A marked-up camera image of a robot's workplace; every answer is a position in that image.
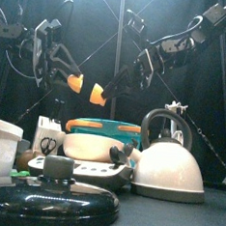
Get thin diagonal brace rod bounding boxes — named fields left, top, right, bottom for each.
left=13, top=85, right=54, bottom=128
left=180, top=112, right=226, bottom=176

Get white knife block with scissors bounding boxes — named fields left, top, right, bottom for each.
left=31, top=97, right=70, bottom=157

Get brown round toy food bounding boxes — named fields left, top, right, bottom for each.
left=15, top=148, right=39, bottom=174

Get green toy piece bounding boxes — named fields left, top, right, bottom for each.
left=10, top=168, right=33, bottom=180

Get black glossy lid grey knob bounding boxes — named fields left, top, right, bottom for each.
left=0, top=150, right=126, bottom=226

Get grey vertical frame pole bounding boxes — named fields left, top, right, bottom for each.
left=108, top=0, right=127, bottom=121

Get teal basin orange handles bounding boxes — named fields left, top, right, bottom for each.
left=63, top=115, right=145, bottom=152

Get cream pan black handle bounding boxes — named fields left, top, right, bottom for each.
left=60, top=131, right=140, bottom=168

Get white kettle grey handle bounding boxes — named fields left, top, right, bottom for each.
left=125, top=105, right=212, bottom=206

